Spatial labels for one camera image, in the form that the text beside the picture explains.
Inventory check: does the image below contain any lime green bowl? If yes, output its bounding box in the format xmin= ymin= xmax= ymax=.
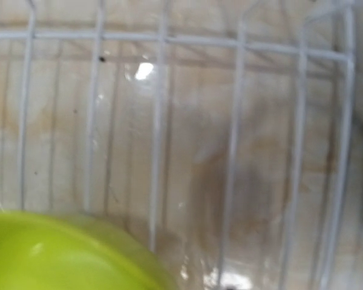
xmin=0 ymin=211 xmax=177 ymax=289

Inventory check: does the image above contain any white wire dish rack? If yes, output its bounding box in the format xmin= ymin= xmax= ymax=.
xmin=0 ymin=1 xmax=355 ymax=289

